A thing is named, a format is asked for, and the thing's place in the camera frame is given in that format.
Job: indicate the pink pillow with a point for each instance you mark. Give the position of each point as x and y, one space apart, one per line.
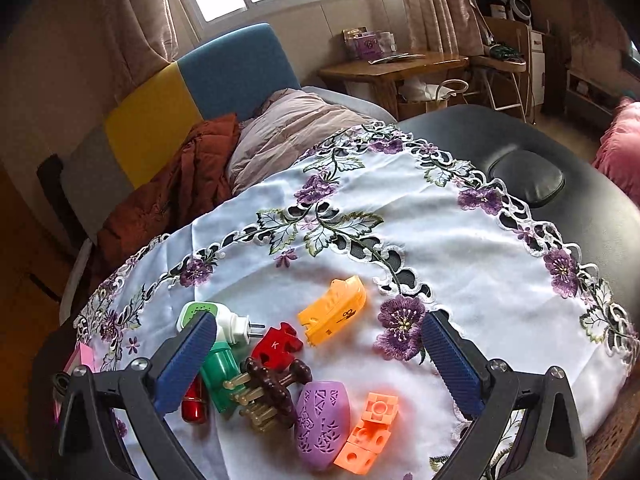
620 150

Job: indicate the brown wooden massage comb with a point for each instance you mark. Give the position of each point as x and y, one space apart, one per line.
275 390

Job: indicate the red glossy cylinder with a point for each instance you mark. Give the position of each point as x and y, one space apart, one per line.
195 407

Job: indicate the black padded massage table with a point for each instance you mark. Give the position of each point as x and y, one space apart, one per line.
575 160

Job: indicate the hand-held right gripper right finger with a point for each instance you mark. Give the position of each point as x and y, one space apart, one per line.
450 360

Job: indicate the pink cardboard box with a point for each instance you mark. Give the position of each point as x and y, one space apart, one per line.
80 357

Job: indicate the orange plastic building block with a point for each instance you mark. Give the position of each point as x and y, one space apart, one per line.
370 425

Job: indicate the open magazine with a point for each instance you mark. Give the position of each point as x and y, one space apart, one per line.
395 58

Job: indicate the white green plug-in device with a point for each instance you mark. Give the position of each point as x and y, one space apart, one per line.
227 321

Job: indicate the rust brown quilted blanket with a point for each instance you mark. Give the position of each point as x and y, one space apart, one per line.
200 175

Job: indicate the beige patterned curtain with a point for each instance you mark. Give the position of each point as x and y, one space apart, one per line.
430 5
135 5

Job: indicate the pale pink duvet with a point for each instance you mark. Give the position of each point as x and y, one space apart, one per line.
285 130

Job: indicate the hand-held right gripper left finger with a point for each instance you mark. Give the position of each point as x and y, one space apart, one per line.
185 360

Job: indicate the wooden desk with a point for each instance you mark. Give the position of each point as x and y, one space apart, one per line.
400 67

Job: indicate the wooden wardrobe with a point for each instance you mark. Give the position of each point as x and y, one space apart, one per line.
25 260

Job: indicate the blue yellow grey headboard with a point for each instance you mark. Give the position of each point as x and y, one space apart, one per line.
230 65

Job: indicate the yellow-orange plastic case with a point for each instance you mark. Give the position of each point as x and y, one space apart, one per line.
332 312

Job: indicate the white round fan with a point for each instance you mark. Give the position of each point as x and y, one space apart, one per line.
519 2

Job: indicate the white floral embroidered tablecloth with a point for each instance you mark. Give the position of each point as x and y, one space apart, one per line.
450 260

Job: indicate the green plastic toy piece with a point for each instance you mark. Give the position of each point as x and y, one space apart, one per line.
220 375

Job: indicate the white narrow cabinet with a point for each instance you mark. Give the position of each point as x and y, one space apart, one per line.
536 65

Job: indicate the purple patterned egg-shaped case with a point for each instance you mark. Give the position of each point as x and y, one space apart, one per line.
320 425

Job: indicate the purple box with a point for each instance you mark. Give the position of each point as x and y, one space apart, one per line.
365 45

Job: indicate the black leather cushion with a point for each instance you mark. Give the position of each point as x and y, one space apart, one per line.
527 175

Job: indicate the red puzzle piece block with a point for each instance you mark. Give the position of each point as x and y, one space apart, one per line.
275 347

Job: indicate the low white shelf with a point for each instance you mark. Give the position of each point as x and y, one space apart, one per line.
590 92

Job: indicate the wooden folding stool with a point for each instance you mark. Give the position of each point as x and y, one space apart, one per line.
500 62

